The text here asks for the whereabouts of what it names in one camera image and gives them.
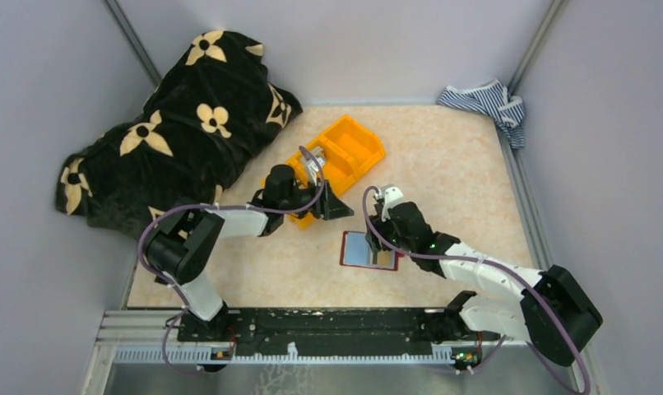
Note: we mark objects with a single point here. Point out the cards in middle bin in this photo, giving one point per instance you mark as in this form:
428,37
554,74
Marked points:
314,159

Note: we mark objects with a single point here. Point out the yellow plastic bin right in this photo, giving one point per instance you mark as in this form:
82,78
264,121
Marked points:
363,148

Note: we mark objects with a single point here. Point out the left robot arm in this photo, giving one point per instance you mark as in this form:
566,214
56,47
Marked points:
177,245

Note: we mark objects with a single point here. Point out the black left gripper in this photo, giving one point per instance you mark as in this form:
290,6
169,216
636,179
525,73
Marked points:
330,206

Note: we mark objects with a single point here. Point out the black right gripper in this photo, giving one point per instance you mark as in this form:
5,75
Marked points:
378,224

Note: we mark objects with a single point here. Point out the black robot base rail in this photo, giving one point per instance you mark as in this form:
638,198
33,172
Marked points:
330,332

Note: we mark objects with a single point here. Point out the red leather card holder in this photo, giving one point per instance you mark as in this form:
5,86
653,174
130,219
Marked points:
356,252

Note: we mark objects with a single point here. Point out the aluminium frame rail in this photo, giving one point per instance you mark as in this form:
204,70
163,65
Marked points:
151,336

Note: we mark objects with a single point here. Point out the blue white striped cloth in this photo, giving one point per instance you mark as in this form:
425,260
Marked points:
492,99

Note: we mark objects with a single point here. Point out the gold card in holder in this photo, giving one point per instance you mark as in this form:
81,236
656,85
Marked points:
384,260

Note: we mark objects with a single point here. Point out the black floral blanket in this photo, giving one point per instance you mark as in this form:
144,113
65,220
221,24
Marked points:
213,112

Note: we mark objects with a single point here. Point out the yellow plastic bin middle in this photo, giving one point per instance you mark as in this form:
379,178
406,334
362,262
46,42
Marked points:
339,168

